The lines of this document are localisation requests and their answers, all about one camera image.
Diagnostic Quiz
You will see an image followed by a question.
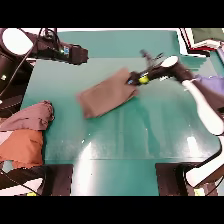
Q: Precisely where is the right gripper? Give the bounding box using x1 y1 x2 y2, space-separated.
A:
127 70 152 86

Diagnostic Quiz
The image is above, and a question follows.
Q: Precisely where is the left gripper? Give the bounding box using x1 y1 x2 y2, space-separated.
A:
69 45 90 66

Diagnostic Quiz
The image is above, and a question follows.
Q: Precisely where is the brown garment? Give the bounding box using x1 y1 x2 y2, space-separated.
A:
76 67 140 120

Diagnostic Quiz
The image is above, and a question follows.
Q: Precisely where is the purple garment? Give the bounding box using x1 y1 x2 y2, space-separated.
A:
194 74 224 98

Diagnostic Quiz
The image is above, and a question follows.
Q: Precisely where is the mauve garment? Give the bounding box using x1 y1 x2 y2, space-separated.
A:
0 100 55 132

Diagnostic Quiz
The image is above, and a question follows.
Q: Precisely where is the orange garment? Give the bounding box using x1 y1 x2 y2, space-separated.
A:
0 128 45 169

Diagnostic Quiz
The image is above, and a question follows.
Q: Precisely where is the pink garment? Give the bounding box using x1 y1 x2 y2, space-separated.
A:
0 130 14 146

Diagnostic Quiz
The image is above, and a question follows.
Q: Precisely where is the black cable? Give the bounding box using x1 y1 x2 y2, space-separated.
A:
37 27 62 51

